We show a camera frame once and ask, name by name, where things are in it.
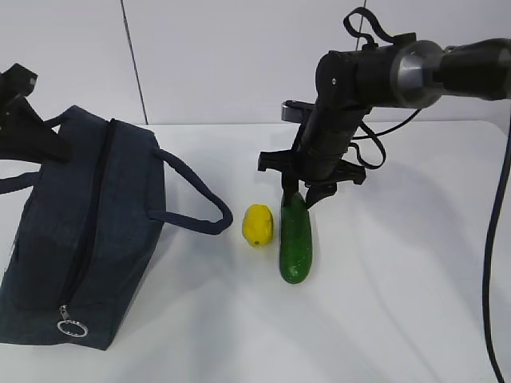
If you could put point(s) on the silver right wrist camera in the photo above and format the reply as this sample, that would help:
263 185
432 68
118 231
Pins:
296 112

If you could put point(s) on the yellow lemon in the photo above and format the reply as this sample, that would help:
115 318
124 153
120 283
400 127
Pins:
258 225

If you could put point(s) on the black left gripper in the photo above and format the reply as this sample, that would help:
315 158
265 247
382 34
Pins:
24 135

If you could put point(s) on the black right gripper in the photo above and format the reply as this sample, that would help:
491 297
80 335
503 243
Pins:
320 188

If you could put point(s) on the green cucumber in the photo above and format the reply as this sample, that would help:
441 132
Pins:
295 240

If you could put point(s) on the dark navy lunch bag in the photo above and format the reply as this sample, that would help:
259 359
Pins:
88 231

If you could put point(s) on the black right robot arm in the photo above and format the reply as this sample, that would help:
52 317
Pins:
349 85

